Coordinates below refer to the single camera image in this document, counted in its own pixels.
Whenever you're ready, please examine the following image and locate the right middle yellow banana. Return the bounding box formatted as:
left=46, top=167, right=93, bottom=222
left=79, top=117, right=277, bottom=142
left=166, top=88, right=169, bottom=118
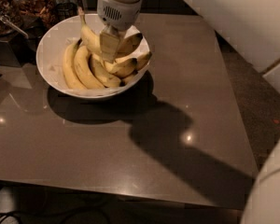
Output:
left=104, top=58, right=137, bottom=78

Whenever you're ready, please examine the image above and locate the curved yellow banana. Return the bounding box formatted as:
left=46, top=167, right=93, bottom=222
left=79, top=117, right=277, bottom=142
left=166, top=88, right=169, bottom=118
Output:
left=77, top=7, right=143, bottom=59

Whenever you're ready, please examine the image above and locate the lower middle yellow banana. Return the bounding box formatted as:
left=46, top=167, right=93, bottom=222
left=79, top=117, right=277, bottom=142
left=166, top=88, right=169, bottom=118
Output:
left=91, top=54, right=121, bottom=88

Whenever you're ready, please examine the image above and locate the far left yellow banana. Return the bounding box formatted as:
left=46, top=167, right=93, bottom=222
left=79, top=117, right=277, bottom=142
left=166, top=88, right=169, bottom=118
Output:
left=63, top=40, right=86, bottom=90

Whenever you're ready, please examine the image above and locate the white bowl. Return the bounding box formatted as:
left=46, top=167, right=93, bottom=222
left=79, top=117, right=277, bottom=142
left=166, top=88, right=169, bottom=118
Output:
left=35, top=13, right=152, bottom=100

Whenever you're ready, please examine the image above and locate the dark wire basket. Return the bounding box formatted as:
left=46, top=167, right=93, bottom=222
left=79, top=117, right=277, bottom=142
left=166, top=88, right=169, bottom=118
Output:
left=56, top=2, right=77, bottom=21

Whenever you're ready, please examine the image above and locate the far right yellow banana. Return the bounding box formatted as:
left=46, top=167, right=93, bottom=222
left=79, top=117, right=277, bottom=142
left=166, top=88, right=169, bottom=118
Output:
left=116, top=51, right=152, bottom=71

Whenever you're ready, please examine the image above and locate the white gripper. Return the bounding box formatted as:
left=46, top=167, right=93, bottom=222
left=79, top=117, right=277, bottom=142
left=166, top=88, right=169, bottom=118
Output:
left=97, top=0, right=143, bottom=63

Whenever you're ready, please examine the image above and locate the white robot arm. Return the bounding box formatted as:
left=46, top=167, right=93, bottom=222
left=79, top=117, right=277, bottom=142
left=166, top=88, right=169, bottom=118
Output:
left=97, top=0, right=280, bottom=224

